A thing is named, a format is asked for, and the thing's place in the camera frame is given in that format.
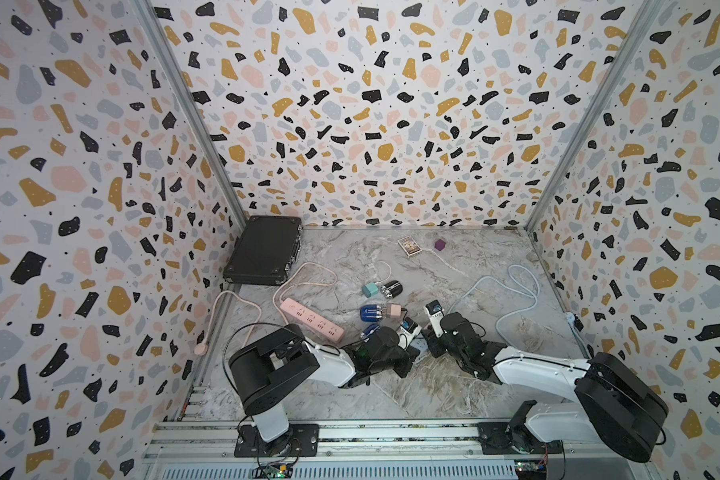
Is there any blue shaver with white stripes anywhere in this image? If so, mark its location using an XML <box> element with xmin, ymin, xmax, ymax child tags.
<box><xmin>360</xmin><ymin>304</ymin><xmax>385</xmax><ymax>323</ymax></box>

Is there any teal USB charger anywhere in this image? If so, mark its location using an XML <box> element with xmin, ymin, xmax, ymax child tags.
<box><xmin>361</xmin><ymin>282</ymin><xmax>379</xmax><ymax>298</ymax></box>

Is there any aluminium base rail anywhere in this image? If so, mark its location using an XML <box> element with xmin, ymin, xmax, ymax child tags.
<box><xmin>136</xmin><ymin>419</ymin><xmax>660</xmax><ymax>479</ymax></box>

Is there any card box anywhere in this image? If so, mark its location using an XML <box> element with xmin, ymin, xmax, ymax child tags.
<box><xmin>397</xmin><ymin>236</ymin><xmax>423</xmax><ymax>257</ymax></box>

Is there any black briefcase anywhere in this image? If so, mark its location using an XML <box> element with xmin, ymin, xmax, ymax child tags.
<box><xmin>223</xmin><ymin>215</ymin><xmax>303</xmax><ymax>286</ymax></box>

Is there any pink power strip cable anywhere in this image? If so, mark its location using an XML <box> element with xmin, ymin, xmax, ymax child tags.
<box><xmin>194</xmin><ymin>261</ymin><xmax>338</xmax><ymax>355</ymax></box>

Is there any pink power strip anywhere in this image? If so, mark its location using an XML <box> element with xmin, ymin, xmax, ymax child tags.
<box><xmin>280</xmin><ymin>298</ymin><xmax>345</xmax><ymax>342</ymax></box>

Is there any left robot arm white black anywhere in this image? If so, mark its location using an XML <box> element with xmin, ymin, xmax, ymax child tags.
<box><xmin>224</xmin><ymin>318</ymin><xmax>421</xmax><ymax>460</ymax></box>

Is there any white charging cable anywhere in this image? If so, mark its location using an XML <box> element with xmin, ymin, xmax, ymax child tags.
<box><xmin>365</xmin><ymin>259</ymin><xmax>393</xmax><ymax>286</ymax></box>

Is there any grey-blue power strip cable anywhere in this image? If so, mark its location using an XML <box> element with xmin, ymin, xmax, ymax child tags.
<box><xmin>455</xmin><ymin>263</ymin><xmax>542</xmax><ymax>343</ymax></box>

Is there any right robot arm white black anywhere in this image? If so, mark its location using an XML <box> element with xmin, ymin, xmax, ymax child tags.
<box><xmin>423</xmin><ymin>302</ymin><xmax>668</xmax><ymax>463</ymax></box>

